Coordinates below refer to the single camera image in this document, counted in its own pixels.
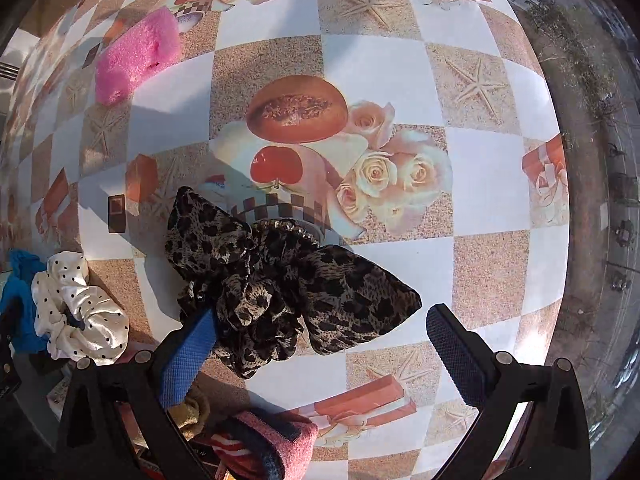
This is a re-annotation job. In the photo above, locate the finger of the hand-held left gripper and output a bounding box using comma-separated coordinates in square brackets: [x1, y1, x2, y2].
[0, 302, 22, 397]

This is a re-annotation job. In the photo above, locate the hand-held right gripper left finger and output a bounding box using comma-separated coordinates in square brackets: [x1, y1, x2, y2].
[55, 307, 221, 480]

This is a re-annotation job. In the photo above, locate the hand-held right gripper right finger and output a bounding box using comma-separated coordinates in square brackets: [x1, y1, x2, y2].
[426, 304, 591, 480]

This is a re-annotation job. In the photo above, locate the tan cloth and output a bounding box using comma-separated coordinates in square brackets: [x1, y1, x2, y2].
[167, 390, 213, 441]

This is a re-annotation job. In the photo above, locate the leopard print hair bow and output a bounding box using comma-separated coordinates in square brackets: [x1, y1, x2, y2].
[165, 186, 423, 380]

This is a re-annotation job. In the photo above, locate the pink sponge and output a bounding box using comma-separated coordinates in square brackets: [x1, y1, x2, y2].
[95, 8, 183, 107]

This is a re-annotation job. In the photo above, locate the blue cloth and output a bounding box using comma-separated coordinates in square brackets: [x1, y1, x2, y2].
[0, 249, 51, 353]

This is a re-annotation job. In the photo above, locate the white polka dot scrunchie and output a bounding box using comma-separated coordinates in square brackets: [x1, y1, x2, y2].
[31, 251, 131, 365]

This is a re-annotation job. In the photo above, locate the printed checkered tablecloth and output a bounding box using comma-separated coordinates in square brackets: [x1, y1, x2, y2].
[0, 0, 573, 480]

